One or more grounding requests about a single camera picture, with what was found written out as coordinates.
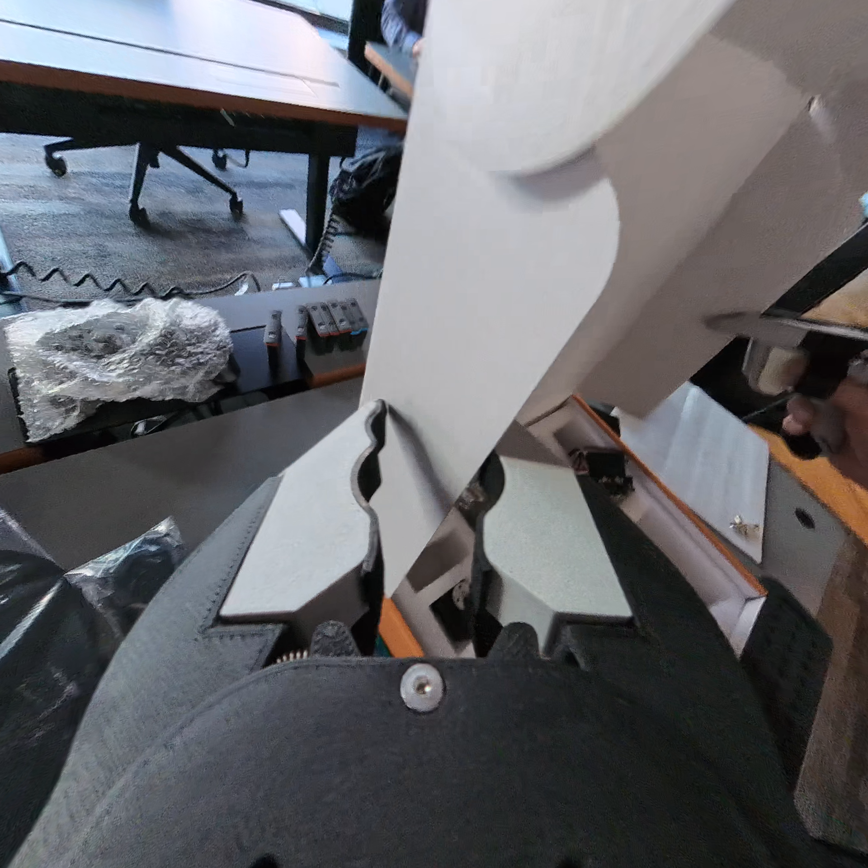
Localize black servo motor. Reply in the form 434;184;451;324
433;578;477;646

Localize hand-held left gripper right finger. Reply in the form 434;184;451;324
468;453;636;657

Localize black office chair base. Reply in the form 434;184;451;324
42;134;246;227

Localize bubble wrap bundle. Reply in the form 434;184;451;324
5;297;236;443

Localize black backpack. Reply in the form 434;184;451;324
327;144;406;240

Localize person's right hand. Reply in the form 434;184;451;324
781;366;868;491

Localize row of black red batteries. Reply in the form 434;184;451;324
263;297;372;355

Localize small bag of black parts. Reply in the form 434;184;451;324
63;515;189;613

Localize dark perforated chair seat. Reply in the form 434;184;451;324
738;575;836;782

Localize large clear bag dark contents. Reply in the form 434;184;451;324
0;507;138;748

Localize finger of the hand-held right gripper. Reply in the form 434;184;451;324
704;311;868;344
761;222;868;318

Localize black coiled cable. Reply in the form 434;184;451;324
0;259;263;307

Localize white cardboard box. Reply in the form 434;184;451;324
359;0;868;662

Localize black robot claw with servo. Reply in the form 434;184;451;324
573;448;636;497

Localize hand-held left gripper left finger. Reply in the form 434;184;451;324
219;399;389;628

